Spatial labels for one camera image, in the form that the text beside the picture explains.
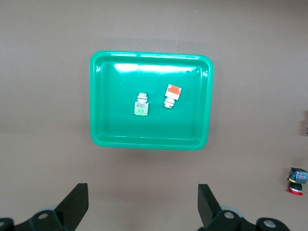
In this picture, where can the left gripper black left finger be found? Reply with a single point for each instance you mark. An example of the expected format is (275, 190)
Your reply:
(72, 211)

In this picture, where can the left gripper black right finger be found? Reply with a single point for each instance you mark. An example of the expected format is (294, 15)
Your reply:
(211, 216)

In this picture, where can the white button green block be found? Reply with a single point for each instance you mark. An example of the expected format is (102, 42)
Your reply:
(141, 110)

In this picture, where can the white button orange block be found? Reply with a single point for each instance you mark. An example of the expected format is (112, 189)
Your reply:
(173, 91)

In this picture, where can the green plastic tray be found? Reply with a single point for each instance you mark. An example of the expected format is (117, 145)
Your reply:
(120, 130)

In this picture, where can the red button blue body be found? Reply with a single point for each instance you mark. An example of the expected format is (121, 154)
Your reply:
(298, 176)

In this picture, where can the brown table cover mat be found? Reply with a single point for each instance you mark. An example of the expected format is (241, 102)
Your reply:
(48, 96)

